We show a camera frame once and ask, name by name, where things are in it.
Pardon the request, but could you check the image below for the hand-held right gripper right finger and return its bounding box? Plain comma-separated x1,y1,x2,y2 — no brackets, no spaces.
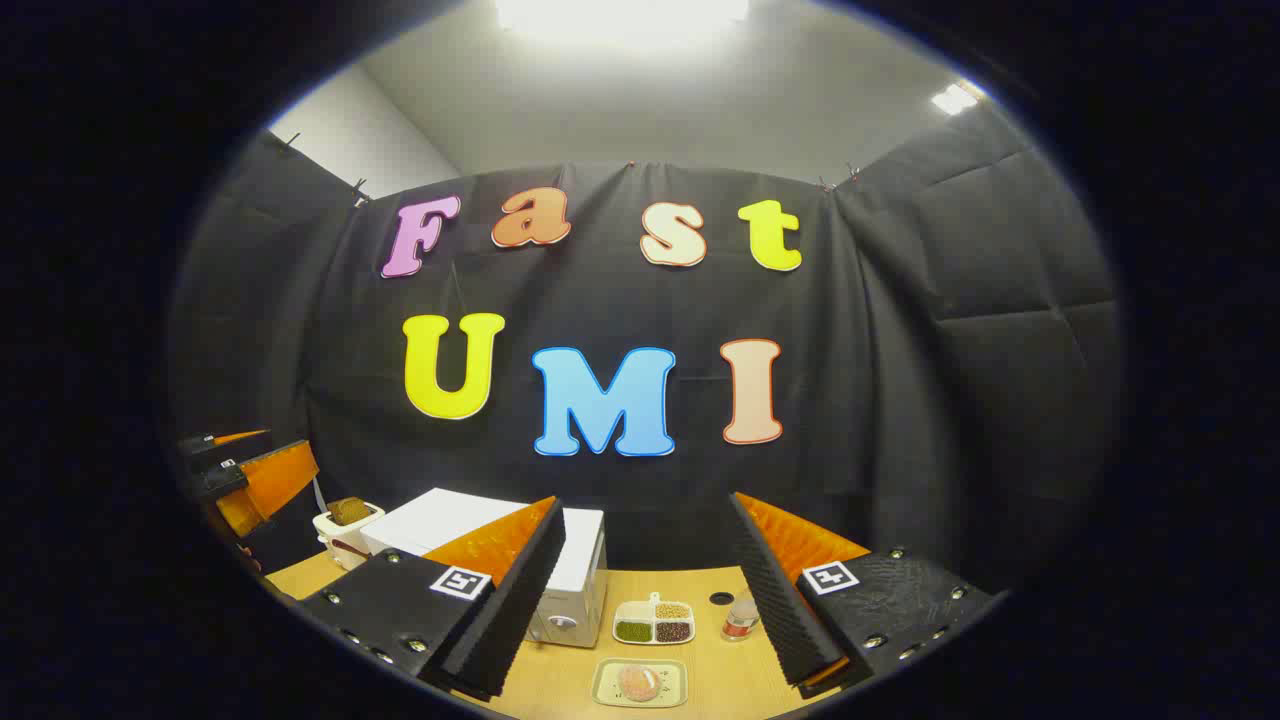
728,490,1001,699

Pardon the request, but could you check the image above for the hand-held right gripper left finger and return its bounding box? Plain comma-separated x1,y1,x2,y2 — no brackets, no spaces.
295,495,567,701

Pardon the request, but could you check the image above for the white microwave oven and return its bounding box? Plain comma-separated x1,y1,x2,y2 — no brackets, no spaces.
360,488,608,649

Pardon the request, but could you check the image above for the clear bottle with red label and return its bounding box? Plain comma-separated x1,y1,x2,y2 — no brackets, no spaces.
722,590,761,642

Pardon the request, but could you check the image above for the white toaster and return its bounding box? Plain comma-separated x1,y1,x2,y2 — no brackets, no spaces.
313,497,386,571

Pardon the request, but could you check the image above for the pale green speckled tray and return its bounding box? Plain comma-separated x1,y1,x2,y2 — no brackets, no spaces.
590,657,689,709

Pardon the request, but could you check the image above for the white divided bean dish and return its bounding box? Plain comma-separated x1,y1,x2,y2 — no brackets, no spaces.
612,592,696,646

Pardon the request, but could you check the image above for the black backdrop cloth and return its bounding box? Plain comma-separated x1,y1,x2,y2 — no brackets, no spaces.
165,100,1126,601

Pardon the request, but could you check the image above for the large ceiling light panel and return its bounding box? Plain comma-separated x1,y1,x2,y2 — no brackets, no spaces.
495,0,751,43

